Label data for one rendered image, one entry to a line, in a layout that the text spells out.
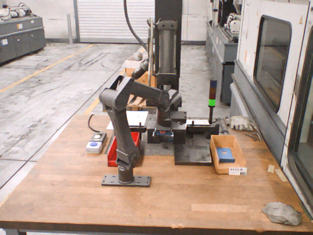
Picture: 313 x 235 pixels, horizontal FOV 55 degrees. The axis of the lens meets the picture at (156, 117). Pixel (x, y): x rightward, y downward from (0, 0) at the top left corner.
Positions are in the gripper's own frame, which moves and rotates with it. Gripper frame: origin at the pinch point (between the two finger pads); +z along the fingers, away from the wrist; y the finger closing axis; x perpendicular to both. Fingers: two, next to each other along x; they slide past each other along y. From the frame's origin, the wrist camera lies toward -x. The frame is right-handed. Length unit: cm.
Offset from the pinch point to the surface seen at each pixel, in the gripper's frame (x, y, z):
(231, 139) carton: -34.7, 1.2, 6.5
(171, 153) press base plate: -4.6, -7.3, 7.8
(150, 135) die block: 6.4, 3.8, 9.2
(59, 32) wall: 386, 788, 558
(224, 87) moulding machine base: -90, 229, 214
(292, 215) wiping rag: -46, -45, -18
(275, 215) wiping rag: -40, -45, -17
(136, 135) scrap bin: 13.8, 4.0, 10.0
